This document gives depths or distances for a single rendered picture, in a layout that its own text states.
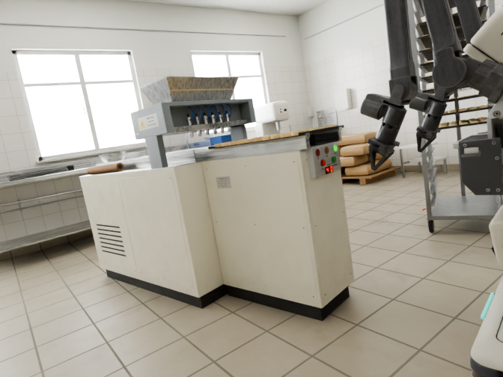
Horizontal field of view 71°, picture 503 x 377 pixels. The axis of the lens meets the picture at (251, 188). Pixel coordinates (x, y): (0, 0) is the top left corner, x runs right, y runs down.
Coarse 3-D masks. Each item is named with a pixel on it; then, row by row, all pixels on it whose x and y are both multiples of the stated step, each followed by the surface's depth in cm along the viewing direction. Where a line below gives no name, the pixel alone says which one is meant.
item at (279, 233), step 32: (224, 160) 191; (256, 160) 175; (288, 160) 162; (224, 192) 196; (256, 192) 179; (288, 192) 166; (320, 192) 168; (224, 224) 202; (256, 224) 184; (288, 224) 170; (320, 224) 167; (224, 256) 208; (256, 256) 189; (288, 256) 174; (320, 256) 167; (256, 288) 195; (288, 288) 179; (320, 288) 167; (320, 320) 173
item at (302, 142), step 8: (304, 136) 154; (248, 144) 178; (256, 144) 174; (264, 144) 170; (272, 144) 167; (280, 144) 164; (288, 144) 161; (296, 144) 158; (304, 144) 155; (200, 152) 204; (208, 152) 199; (216, 152) 194; (224, 152) 190; (232, 152) 186; (240, 152) 182; (248, 152) 179; (256, 152) 175; (264, 152) 172; (272, 152) 168; (200, 160) 205
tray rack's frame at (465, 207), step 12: (420, 48) 295; (420, 60) 296; (456, 96) 291; (456, 108) 293; (444, 204) 286; (456, 204) 280; (468, 204) 275; (480, 204) 270; (492, 204) 265; (432, 216) 260; (444, 216) 256; (456, 216) 252; (468, 216) 249; (480, 216) 245; (492, 216) 242
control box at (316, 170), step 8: (328, 144) 168; (336, 144) 174; (312, 152) 158; (320, 152) 163; (336, 152) 173; (312, 160) 159; (320, 160) 163; (328, 160) 168; (336, 160) 173; (312, 168) 160; (320, 168) 163; (336, 168) 173; (312, 176) 161; (320, 176) 163
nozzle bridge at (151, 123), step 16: (144, 112) 197; (160, 112) 187; (176, 112) 202; (208, 112) 219; (240, 112) 240; (144, 128) 200; (160, 128) 190; (176, 128) 196; (192, 128) 204; (208, 128) 213; (224, 128) 254; (240, 128) 244; (160, 144) 196; (160, 160) 197
